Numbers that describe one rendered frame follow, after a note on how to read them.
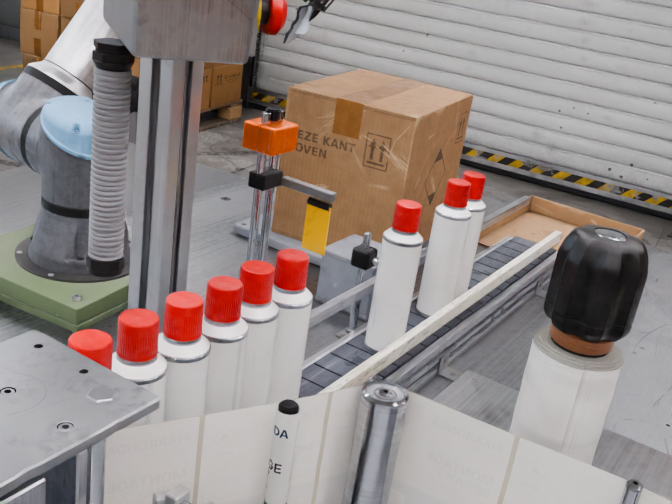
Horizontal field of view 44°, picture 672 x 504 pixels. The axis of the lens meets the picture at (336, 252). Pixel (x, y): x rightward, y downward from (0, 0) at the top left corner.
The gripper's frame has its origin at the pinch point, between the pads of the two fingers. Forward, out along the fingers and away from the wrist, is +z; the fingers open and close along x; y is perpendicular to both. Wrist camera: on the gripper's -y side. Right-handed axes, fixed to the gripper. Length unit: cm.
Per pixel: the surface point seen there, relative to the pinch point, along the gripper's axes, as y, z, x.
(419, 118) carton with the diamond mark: 51, -4, 10
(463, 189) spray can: 74, 1, 8
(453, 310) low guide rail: 79, 14, 18
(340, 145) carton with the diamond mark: 42.5, 8.1, 6.5
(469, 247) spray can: 72, 6, 17
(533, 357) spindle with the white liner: 113, 9, -2
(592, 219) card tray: 31, -16, 73
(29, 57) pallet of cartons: -335, 97, 30
